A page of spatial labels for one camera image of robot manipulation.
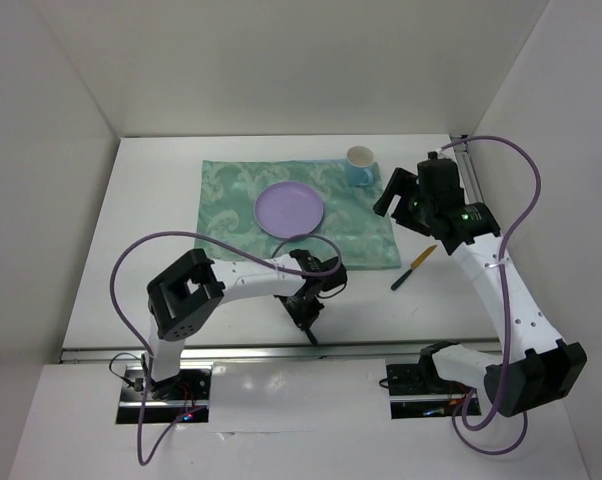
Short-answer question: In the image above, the gold fork black handle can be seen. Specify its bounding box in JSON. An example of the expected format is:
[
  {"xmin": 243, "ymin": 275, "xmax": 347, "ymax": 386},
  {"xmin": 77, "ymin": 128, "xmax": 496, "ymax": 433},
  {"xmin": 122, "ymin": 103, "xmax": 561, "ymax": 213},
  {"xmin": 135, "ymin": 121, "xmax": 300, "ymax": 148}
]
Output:
[{"xmin": 303, "ymin": 328, "xmax": 318, "ymax": 346}]

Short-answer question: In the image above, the blue mug white inside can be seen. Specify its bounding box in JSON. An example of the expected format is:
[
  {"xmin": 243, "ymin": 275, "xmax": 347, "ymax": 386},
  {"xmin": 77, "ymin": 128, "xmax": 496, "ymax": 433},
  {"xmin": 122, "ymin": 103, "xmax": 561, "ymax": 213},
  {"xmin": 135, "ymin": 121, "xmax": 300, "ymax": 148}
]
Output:
[{"xmin": 345, "ymin": 146, "xmax": 374, "ymax": 187}]

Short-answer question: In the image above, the gold knife black handle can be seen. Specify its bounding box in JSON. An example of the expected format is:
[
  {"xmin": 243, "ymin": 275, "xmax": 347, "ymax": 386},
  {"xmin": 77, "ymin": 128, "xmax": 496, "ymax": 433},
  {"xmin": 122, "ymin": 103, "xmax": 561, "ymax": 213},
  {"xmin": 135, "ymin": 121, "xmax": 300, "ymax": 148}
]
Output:
[{"xmin": 390, "ymin": 245, "xmax": 437, "ymax": 291}]

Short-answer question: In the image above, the purple plate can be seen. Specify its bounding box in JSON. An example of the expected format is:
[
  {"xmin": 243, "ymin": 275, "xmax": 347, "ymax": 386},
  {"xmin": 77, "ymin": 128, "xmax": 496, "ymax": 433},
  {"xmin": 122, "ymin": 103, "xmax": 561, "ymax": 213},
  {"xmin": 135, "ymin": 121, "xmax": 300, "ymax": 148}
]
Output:
[{"xmin": 254, "ymin": 181, "xmax": 324, "ymax": 239}]

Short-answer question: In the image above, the green patterned cloth napkin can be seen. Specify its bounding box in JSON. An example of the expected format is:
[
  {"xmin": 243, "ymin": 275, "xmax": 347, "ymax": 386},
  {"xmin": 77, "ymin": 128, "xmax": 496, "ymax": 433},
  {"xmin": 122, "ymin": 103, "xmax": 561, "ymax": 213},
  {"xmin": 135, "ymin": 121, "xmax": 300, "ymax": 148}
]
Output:
[{"xmin": 197, "ymin": 160, "xmax": 401, "ymax": 270}]

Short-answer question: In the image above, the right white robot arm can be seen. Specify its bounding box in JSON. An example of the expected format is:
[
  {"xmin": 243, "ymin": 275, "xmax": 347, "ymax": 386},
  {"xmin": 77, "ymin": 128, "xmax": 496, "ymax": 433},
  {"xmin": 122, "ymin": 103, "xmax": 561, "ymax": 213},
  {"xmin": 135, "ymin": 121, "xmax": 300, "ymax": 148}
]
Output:
[{"xmin": 373, "ymin": 152, "xmax": 587, "ymax": 417}]

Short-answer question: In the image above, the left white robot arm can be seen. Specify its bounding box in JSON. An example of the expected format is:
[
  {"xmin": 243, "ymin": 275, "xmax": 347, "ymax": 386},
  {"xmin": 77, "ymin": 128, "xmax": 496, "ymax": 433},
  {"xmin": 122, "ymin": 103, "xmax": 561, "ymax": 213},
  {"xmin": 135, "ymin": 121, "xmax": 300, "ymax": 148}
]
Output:
[{"xmin": 142, "ymin": 249, "xmax": 348, "ymax": 400}]

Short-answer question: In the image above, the aluminium right side rail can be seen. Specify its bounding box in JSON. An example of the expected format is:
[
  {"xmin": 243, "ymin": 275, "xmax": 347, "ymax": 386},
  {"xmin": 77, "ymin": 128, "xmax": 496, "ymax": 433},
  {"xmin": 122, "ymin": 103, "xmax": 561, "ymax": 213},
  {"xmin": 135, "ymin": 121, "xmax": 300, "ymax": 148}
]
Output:
[{"xmin": 452, "ymin": 143, "xmax": 484, "ymax": 203}]

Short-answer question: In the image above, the aluminium rail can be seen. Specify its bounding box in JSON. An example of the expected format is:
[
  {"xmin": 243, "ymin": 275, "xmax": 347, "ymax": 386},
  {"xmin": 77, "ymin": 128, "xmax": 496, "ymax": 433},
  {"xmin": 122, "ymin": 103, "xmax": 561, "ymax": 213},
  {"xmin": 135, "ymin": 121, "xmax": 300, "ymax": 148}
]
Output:
[
  {"xmin": 59, "ymin": 339, "xmax": 532, "ymax": 364},
  {"xmin": 452, "ymin": 143, "xmax": 484, "ymax": 203}
]

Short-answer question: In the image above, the aluminium front rail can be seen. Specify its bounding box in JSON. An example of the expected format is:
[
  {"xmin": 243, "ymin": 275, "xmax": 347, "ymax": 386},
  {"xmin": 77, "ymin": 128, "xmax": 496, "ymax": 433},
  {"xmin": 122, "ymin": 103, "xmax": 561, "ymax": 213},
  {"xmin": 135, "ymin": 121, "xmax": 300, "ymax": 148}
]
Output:
[{"xmin": 59, "ymin": 339, "xmax": 532, "ymax": 364}]

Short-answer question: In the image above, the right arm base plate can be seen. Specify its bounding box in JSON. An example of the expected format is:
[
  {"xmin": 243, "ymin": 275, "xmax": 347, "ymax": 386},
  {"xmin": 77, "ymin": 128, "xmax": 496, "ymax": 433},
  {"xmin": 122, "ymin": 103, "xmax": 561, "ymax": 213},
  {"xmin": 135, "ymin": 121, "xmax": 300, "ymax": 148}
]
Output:
[{"xmin": 378, "ymin": 363, "xmax": 470, "ymax": 397}]

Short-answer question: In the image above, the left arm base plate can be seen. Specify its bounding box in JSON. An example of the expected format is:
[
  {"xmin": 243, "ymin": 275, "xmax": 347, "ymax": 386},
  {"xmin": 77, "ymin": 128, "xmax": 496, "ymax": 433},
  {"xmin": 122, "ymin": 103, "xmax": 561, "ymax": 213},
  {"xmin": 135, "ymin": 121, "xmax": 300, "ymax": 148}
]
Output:
[{"xmin": 119, "ymin": 365, "xmax": 212, "ymax": 410}]

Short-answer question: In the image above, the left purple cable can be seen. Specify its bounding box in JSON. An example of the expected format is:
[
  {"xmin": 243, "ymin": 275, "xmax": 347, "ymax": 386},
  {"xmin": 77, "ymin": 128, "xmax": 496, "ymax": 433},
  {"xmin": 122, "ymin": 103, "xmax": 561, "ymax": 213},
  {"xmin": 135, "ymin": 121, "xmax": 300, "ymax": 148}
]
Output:
[{"xmin": 109, "ymin": 230, "xmax": 345, "ymax": 466}]

